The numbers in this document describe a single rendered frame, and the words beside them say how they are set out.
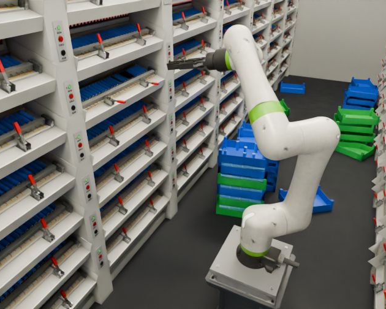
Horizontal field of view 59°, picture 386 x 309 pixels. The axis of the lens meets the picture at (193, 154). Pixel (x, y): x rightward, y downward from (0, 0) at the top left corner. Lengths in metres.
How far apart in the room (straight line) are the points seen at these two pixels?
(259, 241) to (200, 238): 0.78
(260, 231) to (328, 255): 0.87
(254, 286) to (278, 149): 0.61
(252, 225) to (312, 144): 0.40
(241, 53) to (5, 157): 0.84
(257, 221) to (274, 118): 0.43
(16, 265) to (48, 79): 0.64
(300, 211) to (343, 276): 0.77
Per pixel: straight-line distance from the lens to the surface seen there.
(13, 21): 1.12
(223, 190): 2.18
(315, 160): 1.23
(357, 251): 2.26
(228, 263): 1.52
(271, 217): 1.37
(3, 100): 1.11
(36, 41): 1.24
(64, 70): 1.25
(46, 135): 1.27
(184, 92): 2.09
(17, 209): 1.27
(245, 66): 1.23
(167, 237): 2.14
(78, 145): 1.35
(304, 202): 1.37
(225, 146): 2.23
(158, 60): 1.80
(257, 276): 1.49
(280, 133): 1.09
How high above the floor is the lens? 1.46
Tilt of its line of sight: 29 degrees down
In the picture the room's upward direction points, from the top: straight up
